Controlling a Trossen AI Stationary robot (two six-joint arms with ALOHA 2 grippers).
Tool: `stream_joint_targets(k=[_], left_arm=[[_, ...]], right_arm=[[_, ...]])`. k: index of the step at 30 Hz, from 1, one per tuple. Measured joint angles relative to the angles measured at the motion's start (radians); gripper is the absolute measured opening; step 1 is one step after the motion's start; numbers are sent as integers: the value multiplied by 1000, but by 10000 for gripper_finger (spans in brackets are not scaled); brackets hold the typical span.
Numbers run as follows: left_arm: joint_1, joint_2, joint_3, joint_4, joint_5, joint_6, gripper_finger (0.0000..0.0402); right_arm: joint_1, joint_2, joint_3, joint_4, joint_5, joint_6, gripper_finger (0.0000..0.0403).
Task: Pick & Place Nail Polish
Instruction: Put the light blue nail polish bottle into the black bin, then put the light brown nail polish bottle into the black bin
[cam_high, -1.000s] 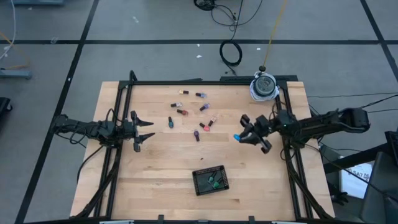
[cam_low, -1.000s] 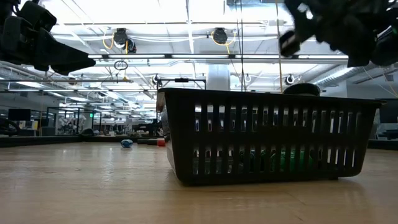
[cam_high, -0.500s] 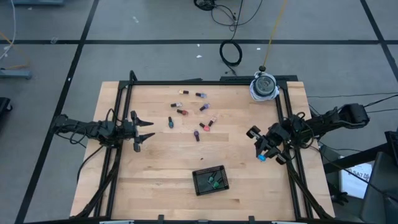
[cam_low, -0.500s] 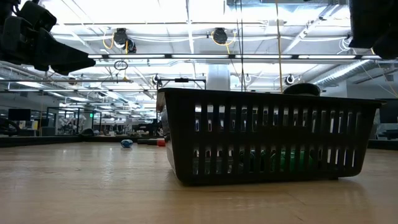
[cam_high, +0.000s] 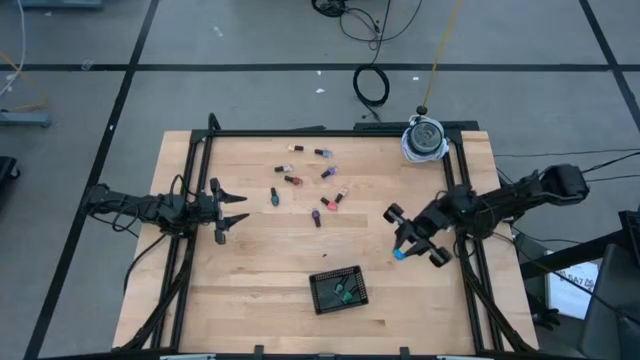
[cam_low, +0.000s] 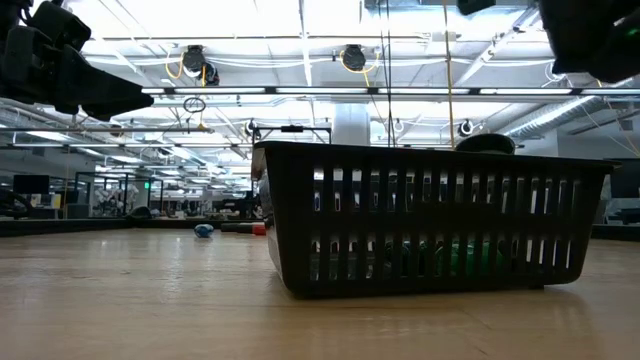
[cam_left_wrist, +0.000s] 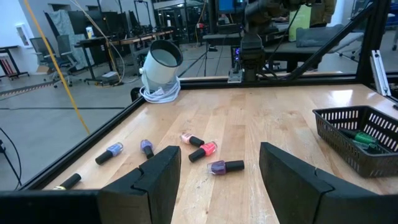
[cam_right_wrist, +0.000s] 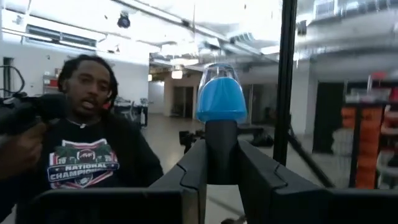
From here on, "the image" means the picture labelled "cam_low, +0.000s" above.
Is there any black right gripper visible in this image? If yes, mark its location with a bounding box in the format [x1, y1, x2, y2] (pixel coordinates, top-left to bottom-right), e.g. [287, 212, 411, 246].
[457, 0, 640, 85]

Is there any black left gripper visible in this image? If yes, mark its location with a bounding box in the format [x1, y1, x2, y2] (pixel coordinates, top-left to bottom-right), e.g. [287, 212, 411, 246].
[0, 24, 155, 122]

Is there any red nail polish bottle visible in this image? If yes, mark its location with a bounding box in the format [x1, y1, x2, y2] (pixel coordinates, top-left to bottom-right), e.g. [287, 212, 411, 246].
[221, 222, 268, 237]

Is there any green nail polish bottle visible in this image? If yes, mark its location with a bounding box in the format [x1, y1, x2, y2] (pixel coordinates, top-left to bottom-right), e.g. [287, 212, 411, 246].
[429, 238, 504, 277]

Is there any dark teal nail polish bottle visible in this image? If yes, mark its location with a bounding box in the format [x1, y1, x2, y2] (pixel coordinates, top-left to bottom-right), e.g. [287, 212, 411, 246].
[394, 241, 426, 275]

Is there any black monitor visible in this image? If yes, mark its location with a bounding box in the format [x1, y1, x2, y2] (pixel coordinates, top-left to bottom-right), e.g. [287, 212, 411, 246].
[13, 174, 50, 195]

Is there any black overhead crossbar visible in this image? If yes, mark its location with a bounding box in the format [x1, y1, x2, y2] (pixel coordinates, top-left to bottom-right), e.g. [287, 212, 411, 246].
[139, 85, 640, 97]

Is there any black slotted plastic basket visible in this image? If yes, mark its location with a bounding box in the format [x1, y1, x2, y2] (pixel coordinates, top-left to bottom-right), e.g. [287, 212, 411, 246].
[251, 140, 615, 300]

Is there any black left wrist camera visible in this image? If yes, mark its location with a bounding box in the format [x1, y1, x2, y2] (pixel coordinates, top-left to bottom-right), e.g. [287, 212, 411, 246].
[30, 1, 92, 51]

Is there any silver ceiling duct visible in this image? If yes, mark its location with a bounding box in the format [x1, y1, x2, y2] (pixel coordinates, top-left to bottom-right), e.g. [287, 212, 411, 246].
[502, 94, 611, 141]

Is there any black gantry frame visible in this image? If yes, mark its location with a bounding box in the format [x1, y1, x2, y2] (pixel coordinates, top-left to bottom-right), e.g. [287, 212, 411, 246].
[251, 124, 333, 146]

